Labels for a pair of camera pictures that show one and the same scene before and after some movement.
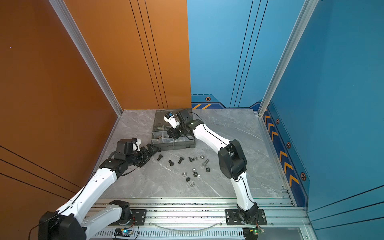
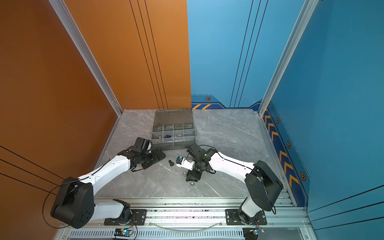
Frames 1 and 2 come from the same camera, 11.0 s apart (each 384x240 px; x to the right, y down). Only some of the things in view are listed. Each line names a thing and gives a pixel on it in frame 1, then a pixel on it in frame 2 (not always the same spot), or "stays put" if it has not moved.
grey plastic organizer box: [160, 136] stays put
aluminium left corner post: [80, 41] stays put
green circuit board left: [123, 232] stays put
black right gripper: [174, 135] -> [193, 177]
